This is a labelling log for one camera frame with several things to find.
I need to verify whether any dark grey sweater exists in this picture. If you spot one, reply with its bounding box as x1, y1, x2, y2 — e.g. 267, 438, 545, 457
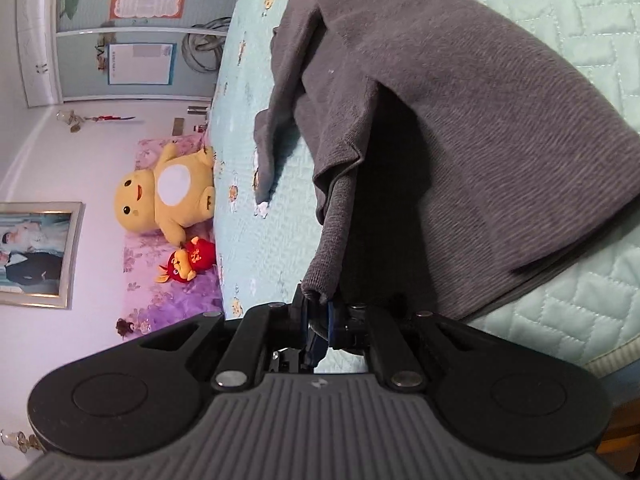
254, 0, 639, 318

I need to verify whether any red plush toy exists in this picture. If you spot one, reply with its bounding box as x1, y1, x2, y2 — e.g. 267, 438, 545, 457
155, 236, 216, 284

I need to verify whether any yellow plush toy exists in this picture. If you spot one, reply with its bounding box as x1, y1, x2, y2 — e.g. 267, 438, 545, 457
114, 143, 216, 247

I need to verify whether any teal quilted bee bedspread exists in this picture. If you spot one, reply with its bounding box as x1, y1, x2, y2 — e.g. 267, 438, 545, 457
209, 0, 639, 377

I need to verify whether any blue framed poster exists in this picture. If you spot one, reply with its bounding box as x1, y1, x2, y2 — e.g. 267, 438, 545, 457
107, 44, 176, 86

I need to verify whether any grey sliding door wardrobe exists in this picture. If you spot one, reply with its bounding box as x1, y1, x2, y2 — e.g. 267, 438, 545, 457
15, 0, 236, 107

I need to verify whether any framed wall picture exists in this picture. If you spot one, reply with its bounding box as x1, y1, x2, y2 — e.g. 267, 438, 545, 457
1, 202, 84, 309

